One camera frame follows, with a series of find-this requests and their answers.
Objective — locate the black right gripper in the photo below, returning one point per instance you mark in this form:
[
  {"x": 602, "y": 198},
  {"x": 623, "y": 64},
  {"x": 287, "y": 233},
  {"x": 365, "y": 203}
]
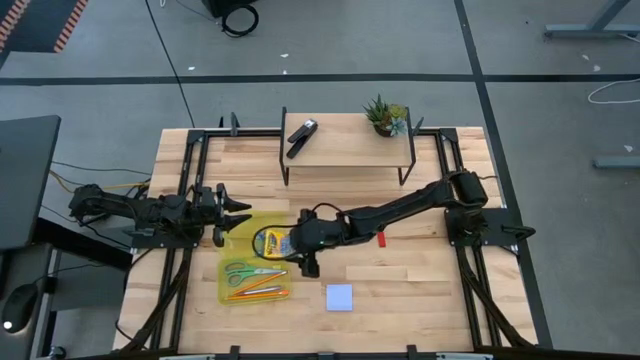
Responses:
[{"x": 315, "y": 237}]

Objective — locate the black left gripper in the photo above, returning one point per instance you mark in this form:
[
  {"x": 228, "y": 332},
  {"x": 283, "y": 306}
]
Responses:
[{"x": 207, "y": 210}]

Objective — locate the yellow green crayon box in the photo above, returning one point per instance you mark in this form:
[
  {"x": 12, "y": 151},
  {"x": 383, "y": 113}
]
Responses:
[{"x": 275, "y": 244}]

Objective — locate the yellow translucent pencil case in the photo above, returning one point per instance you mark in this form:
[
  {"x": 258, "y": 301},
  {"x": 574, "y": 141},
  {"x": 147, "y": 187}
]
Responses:
[{"x": 240, "y": 245}]

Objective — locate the orange pencil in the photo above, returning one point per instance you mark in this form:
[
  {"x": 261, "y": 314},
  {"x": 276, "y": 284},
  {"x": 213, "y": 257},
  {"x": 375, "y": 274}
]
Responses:
[
  {"x": 260, "y": 283},
  {"x": 260, "y": 295}
]

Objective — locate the pink pen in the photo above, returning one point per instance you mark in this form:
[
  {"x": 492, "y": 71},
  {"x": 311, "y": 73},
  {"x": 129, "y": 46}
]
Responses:
[{"x": 262, "y": 290}]

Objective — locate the pale blue sticky note pad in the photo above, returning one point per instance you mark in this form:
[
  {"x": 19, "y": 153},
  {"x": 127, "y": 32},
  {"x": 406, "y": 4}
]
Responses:
[{"x": 339, "y": 298}]

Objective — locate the red eraser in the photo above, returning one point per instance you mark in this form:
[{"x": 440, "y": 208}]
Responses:
[{"x": 382, "y": 240}]

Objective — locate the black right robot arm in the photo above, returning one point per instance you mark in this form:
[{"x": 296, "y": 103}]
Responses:
[{"x": 400, "y": 205}]

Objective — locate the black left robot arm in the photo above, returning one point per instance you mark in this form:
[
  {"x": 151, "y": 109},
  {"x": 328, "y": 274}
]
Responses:
[{"x": 120, "y": 205}]

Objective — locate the black table clamp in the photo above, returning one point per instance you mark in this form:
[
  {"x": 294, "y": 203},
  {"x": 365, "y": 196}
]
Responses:
[
  {"x": 235, "y": 124},
  {"x": 234, "y": 351},
  {"x": 418, "y": 126},
  {"x": 411, "y": 351}
]

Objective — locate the black stapler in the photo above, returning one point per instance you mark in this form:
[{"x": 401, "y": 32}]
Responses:
[{"x": 302, "y": 136}]

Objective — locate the wooden shelf riser black legs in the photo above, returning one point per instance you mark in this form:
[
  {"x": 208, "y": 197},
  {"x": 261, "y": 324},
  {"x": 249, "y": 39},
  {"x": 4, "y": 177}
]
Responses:
[{"x": 350, "y": 145}]

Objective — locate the potted succulent plant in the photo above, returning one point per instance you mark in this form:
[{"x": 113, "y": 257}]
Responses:
[{"x": 386, "y": 120}]

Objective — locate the black floor box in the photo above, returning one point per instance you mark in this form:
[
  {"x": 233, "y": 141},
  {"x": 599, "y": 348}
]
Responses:
[{"x": 225, "y": 6}]

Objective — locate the dark grey desk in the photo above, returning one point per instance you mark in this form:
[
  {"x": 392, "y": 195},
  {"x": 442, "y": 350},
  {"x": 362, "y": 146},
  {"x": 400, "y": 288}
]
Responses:
[{"x": 25, "y": 180}]

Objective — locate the black mat striped edges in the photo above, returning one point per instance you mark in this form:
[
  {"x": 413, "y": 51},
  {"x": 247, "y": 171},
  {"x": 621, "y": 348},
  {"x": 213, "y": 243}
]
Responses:
[{"x": 35, "y": 25}]

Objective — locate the grey table foot bar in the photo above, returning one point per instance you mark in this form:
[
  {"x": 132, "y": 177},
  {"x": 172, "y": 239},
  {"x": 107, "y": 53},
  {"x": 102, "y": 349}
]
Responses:
[{"x": 617, "y": 162}]

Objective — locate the black metal table frame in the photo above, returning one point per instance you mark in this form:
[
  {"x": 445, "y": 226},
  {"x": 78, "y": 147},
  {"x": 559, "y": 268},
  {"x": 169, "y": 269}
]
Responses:
[{"x": 250, "y": 133}]

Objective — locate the grey table leg frame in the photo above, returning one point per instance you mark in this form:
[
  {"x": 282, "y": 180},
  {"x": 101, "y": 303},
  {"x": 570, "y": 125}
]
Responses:
[{"x": 590, "y": 32}]

